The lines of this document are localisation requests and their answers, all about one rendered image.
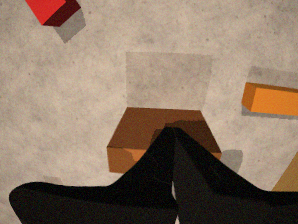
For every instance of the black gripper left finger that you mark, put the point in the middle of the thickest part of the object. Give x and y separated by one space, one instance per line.
143 195

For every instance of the red cube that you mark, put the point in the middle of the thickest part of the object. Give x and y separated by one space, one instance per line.
53 12

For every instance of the orange rectangular bar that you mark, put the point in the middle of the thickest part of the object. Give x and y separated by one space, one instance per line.
263 98

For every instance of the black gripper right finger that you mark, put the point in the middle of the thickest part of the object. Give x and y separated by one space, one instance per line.
207 192

